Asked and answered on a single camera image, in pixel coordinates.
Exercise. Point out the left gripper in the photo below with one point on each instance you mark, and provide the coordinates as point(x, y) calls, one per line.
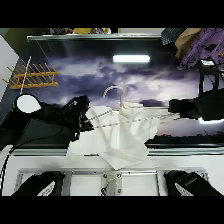
point(80, 113)

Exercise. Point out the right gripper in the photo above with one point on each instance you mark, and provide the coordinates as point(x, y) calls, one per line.
point(183, 108)

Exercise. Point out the white beaded clothes hanger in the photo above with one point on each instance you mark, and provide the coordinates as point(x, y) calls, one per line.
point(112, 87)
point(25, 75)

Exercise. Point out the white long-sleeved shirt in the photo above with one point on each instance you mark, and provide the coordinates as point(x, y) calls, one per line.
point(116, 143)

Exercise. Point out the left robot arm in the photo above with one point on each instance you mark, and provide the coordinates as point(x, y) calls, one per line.
point(36, 123)

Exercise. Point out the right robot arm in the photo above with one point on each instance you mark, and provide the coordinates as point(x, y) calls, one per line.
point(213, 103)

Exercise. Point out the yellow wooden hanger rack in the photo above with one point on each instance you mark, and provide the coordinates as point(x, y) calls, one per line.
point(36, 74)

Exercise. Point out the purple garment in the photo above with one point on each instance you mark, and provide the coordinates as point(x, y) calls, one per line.
point(203, 50)

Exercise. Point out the tan garment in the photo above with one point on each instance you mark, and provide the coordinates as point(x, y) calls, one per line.
point(186, 40)

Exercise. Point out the dark checked garment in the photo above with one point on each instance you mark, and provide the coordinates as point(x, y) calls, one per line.
point(170, 35)

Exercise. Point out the yellow garment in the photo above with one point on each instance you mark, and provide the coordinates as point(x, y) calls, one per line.
point(90, 31)

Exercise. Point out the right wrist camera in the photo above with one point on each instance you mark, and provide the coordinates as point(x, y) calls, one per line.
point(208, 66)

